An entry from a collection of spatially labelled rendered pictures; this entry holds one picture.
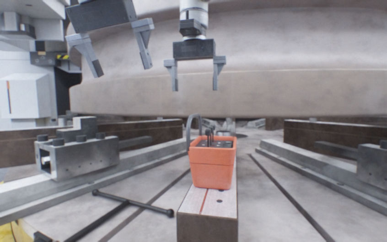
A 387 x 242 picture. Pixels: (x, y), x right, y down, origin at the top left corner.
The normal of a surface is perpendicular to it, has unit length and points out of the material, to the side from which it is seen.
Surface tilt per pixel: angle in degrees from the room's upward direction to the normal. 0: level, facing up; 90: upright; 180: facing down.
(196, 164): 97
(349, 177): 72
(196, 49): 90
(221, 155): 97
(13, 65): 90
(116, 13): 114
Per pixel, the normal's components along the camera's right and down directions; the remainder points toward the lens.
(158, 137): 0.54, 0.07
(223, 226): -0.21, 0.09
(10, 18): 0.14, 0.09
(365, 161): -0.98, 0.03
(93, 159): 0.82, 0.04
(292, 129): -0.84, 0.06
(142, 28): -0.11, 0.48
